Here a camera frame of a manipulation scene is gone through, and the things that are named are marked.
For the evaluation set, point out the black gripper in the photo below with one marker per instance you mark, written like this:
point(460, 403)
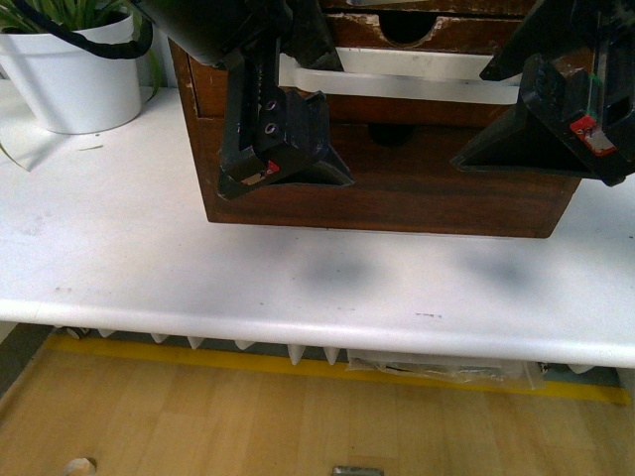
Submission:
point(270, 136)

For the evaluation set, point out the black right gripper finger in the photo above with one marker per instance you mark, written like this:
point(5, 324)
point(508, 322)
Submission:
point(574, 114)

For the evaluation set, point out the wooden drawer with white handle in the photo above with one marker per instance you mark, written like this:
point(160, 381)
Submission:
point(410, 67)

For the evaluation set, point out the lower wooden drawer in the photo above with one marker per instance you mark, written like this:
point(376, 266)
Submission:
point(409, 188)

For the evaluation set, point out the brown wooden drawer cabinet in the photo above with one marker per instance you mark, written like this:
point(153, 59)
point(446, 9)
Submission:
point(203, 89)

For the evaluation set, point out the white plant pot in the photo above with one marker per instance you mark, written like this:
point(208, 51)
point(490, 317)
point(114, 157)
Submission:
point(70, 90)

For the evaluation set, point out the green spider plant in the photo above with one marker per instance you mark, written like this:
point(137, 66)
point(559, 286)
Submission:
point(112, 30)

